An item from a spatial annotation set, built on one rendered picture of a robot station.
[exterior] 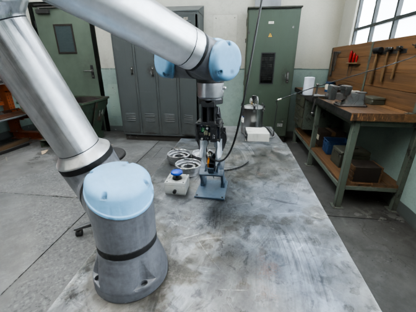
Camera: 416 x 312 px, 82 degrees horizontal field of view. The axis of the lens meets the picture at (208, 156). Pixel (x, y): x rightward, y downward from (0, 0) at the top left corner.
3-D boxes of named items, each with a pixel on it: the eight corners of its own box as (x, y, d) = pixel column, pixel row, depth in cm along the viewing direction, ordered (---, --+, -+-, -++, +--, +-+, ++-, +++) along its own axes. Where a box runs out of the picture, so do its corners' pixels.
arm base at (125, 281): (155, 307, 43) (150, 267, 40) (77, 298, 45) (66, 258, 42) (175, 248, 57) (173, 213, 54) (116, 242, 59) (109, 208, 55)
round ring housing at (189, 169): (172, 177, 92) (171, 168, 91) (179, 166, 102) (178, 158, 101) (199, 179, 91) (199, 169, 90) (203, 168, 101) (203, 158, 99)
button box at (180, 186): (170, 184, 87) (169, 172, 86) (189, 185, 87) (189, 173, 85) (163, 195, 80) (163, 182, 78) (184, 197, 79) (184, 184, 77)
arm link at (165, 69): (174, 40, 49) (215, 43, 55) (150, 43, 57) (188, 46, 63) (176, 80, 52) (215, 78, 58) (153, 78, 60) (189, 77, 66)
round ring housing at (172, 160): (189, 166, 102) (189, 157, 101) (165, 166, 102) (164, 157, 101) (192, 157, 112) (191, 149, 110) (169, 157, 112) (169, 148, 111)
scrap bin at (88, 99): (27, 148, 362) (13, 101, 336) (61, 134, 431) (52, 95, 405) (91, 151, 350) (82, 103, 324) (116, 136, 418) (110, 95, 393)
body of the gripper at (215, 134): (194, 143, 68) (193, 100, 64) (200, 134, 76) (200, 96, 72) (220, 144, 67) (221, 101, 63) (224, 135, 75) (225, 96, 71)
